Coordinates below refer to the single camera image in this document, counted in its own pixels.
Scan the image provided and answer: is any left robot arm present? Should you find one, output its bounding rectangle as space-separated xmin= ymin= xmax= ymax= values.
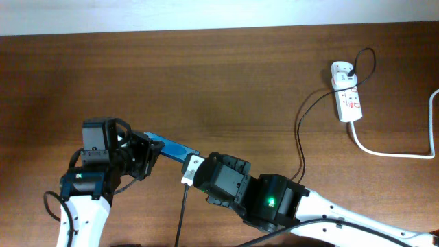
xmin=57 ymin=117 xmax=165 ymax=246

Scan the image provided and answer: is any right camera black cable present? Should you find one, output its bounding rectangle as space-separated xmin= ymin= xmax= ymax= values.
xmin=174 ymin=183 xmax=439 ymax=247

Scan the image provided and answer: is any white power strip cord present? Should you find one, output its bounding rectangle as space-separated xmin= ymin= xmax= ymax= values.
xmin=348 ymin=89 xmax=439 ymax=160

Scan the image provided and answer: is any white power strip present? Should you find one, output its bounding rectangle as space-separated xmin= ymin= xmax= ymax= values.
xmin=331 ymin=61 xmax=362 ymax=123

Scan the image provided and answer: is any blue Samsung Galaxy smartphone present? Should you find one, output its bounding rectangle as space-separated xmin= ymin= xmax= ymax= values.
xmin=145 ymin=132 xmax=200 ymax=163

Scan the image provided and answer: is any left camera black cable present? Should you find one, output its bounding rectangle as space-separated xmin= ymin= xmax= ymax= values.
xmin=43 ymin=118 xmax=145 ymax=247

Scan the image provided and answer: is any camera black cable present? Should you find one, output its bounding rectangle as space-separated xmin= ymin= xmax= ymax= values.
xmin=174 ymin=183 xmax=439 ymax=247
xmin=43 ymin=118 xmax=145 ymax=247

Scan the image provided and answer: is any black USB charging cable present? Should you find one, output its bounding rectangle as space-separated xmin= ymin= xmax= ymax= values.
xmin=289 ymin=47 xmax=377 ymax=184

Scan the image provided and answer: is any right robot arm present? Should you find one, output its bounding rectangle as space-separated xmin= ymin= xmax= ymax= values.
xmin=186 ymin=152 xmax=438 ymax=246

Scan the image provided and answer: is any white USB charger plug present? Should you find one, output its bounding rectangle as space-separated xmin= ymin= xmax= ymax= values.
xmin=331 ymin=67 xmax=357 ymax=90

